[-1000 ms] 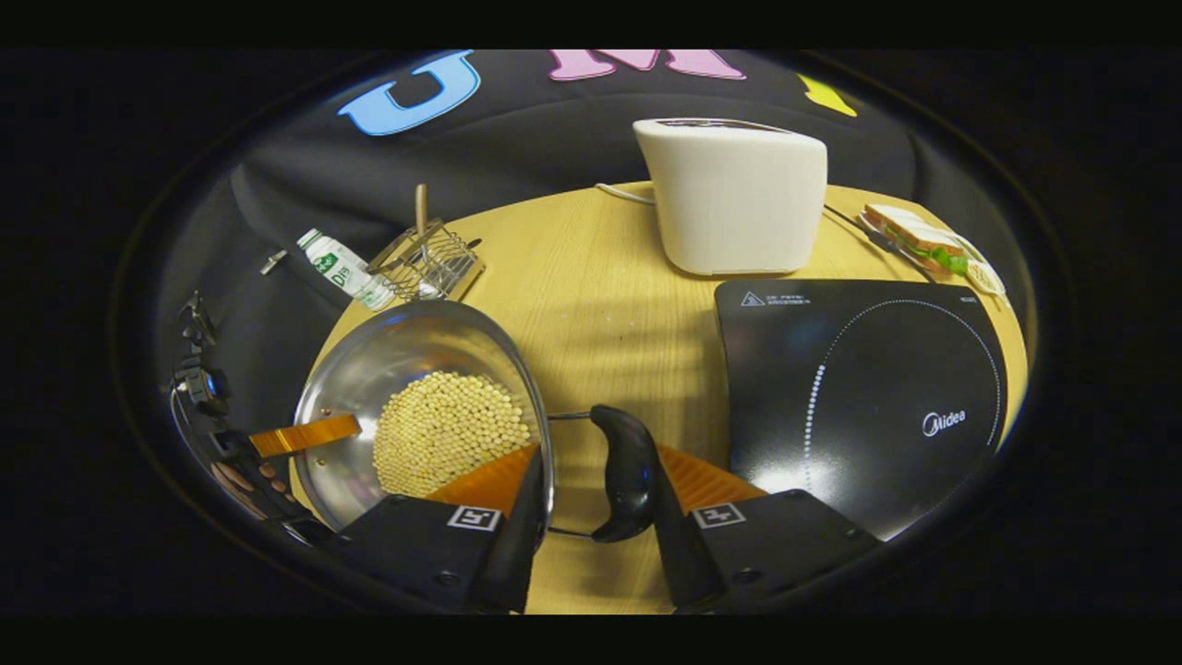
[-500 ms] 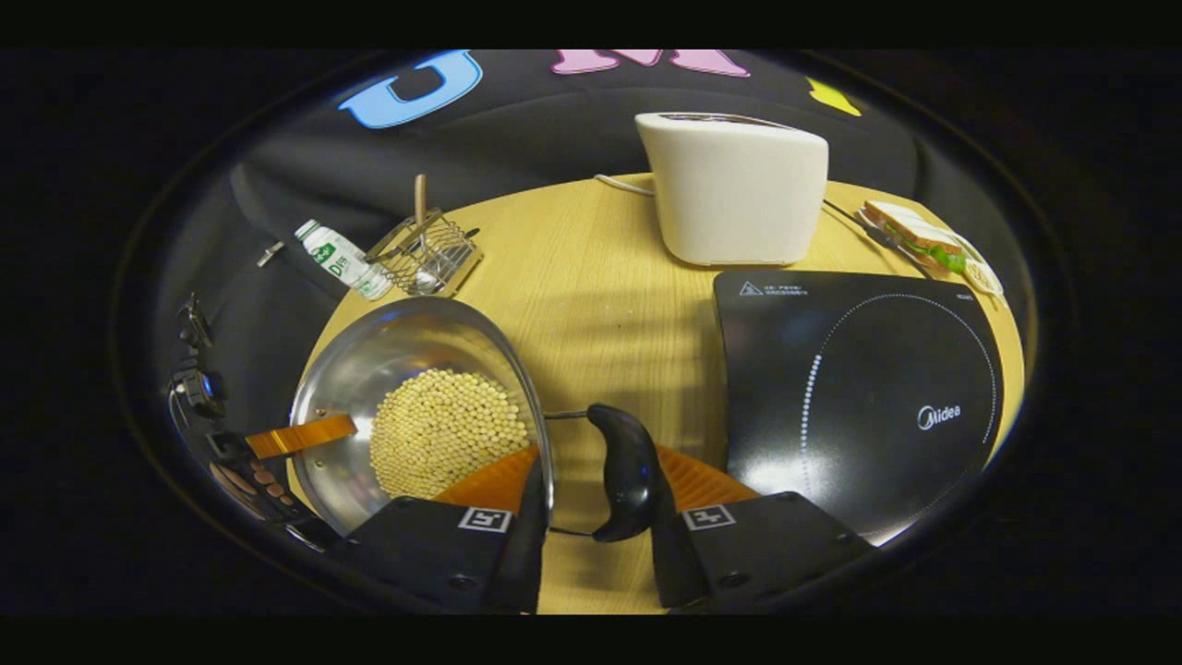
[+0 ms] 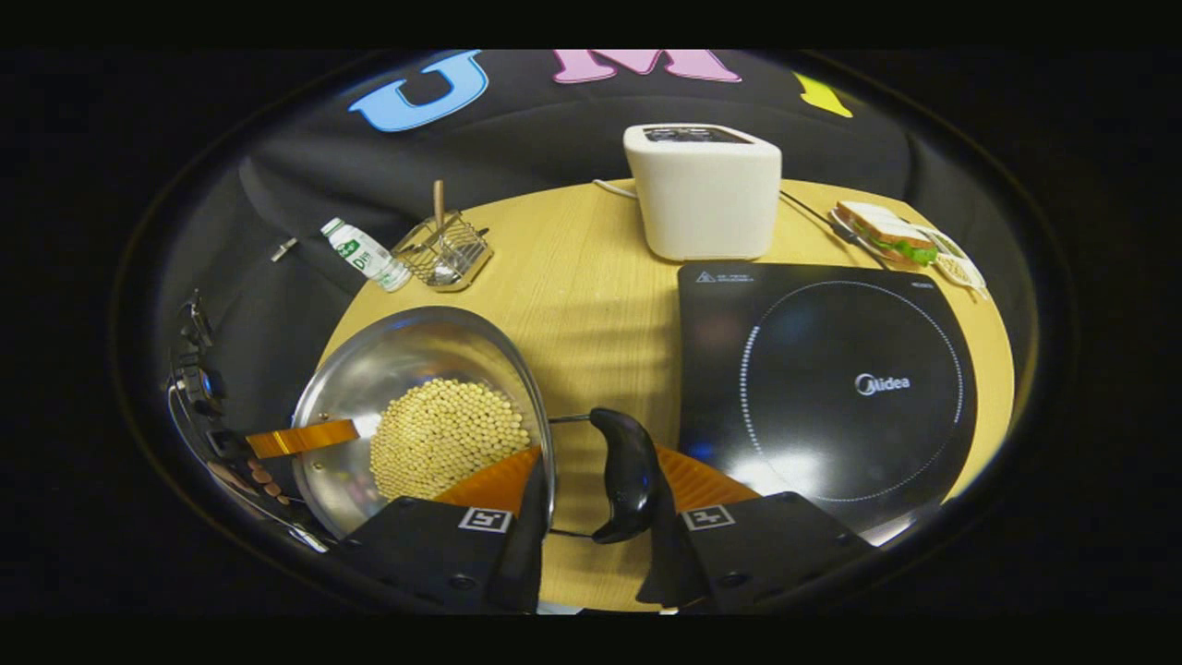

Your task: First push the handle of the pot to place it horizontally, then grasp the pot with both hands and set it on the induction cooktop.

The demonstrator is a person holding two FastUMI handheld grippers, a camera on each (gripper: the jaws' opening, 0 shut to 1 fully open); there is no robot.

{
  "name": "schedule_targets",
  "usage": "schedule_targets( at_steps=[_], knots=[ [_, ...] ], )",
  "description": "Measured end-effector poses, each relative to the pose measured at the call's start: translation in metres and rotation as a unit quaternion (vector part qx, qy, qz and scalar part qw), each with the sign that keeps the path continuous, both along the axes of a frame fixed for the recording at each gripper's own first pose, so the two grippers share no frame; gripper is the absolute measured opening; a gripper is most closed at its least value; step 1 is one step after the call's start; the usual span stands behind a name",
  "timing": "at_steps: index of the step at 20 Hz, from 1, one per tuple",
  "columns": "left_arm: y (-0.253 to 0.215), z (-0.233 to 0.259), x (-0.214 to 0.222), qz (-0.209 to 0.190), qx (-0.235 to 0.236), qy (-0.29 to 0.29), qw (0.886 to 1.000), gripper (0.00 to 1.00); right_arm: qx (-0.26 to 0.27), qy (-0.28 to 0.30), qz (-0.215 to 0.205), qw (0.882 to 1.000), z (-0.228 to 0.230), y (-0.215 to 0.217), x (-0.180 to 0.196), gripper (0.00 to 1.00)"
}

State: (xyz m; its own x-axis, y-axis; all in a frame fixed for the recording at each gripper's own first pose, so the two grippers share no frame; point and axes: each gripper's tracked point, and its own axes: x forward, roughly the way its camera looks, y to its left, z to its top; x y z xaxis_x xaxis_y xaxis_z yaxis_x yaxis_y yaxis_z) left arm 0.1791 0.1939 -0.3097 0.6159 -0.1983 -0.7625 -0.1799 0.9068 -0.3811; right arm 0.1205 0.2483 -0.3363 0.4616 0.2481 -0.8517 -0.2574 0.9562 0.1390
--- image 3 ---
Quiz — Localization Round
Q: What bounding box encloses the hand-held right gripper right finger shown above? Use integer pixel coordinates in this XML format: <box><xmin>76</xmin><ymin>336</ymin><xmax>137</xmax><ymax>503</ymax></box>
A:
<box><xmin>635</xmin><ymin>443</ymin><xmax>879</xmax><ymax>612</ymax></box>

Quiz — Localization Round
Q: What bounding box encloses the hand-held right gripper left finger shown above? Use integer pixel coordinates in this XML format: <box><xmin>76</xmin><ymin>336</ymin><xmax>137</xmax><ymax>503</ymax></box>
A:
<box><xmin>337</xmin><ymin>446</ymin><xmax>553</xmax><ymax>614</ymax></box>

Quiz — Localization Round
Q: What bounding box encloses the steel pot with black handles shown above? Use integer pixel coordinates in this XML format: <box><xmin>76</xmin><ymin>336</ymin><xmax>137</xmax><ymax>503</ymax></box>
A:
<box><xmin>292</xmin><ymin>306</ymin><xmax>666</xmax><ymax>546</ymax></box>

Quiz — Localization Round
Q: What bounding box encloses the black induction cooktop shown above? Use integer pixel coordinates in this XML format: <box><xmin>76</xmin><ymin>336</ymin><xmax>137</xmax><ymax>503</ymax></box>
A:
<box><xmin>677</xmin><ymin>261</ymin><xmax>979</xmax><ymax>537</ymax></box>

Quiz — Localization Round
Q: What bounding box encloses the pile of soybeans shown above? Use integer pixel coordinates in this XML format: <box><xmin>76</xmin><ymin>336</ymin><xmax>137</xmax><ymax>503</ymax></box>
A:
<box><xmin>369</xmin><ymin>378</ymin><xmax>533</xmax><ymax>502</ymax></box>

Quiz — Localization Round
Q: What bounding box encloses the white green drink bottle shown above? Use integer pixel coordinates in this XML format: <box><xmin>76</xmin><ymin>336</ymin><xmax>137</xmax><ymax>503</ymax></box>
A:
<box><xmin>320</xmin><ymin>217</ymin><xmax>414</xmax><ymax>294</ymax></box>

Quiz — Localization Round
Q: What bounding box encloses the sandwich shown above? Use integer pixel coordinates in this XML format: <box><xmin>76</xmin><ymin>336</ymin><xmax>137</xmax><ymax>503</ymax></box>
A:
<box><xmin>836</xmin><ymin>200</ymin><xmax>939</xmax><ymax>269</ymax></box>

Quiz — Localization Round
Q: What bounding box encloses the white divided dish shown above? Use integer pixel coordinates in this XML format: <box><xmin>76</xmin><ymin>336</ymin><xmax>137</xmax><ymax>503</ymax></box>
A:
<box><xmin>923</xmin><ymin>226</ymin><xmax>990</xmax><ymax>302</ymax></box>

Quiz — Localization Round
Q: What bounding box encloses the white toaster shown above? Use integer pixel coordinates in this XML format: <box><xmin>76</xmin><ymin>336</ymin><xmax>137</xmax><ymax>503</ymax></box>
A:
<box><xmin>623</xmin><ymin>123</ymin><xmax>783</xmax><ymax>262</ymax></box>

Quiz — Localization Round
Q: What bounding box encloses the wire mesh basket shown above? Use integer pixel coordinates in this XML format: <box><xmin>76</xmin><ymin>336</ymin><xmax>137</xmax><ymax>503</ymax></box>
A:
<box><xmin>392</xmin><ymin>214</ymin><xmax>493</xmax><ymax>293</ymax></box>

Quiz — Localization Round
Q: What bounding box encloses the wooden handled spoon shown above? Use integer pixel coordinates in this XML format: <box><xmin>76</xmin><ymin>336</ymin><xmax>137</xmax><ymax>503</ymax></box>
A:
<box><xmin>427</xmin><ymin>180</ymin><xmax>463</xmax><ymax>284</ymax></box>

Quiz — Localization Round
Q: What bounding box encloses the black cable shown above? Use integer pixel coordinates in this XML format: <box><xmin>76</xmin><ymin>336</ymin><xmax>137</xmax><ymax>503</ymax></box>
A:
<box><xmin>780</xmin><ymin>189</ymin><xmax>861</xmax><ymax>247</ymax></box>

